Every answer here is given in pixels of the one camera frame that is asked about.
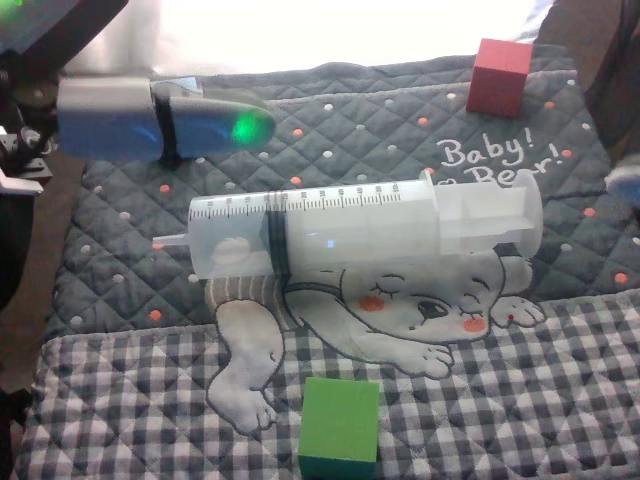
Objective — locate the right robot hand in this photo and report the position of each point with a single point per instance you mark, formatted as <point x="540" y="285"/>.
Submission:
<point x="625" y="177"/>

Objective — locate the black backdrop cloth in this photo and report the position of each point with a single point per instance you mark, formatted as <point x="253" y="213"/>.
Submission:
<point x="600" y="75"/>

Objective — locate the green block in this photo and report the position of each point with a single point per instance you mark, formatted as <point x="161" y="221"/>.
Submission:
<point x="340" y="420"/>

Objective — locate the red block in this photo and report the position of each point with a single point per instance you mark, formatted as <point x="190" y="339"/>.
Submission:
<point x="497" y="80"/>

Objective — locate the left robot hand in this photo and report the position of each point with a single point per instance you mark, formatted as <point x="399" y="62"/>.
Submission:
<point x="115" y="120"/>

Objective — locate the grey bear print quilt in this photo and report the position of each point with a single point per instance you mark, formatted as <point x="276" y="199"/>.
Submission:
<point x="150" y="225"/>

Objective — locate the large clear plastic syringe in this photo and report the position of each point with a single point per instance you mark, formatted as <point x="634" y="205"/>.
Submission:
<point x="350" y="235"/>

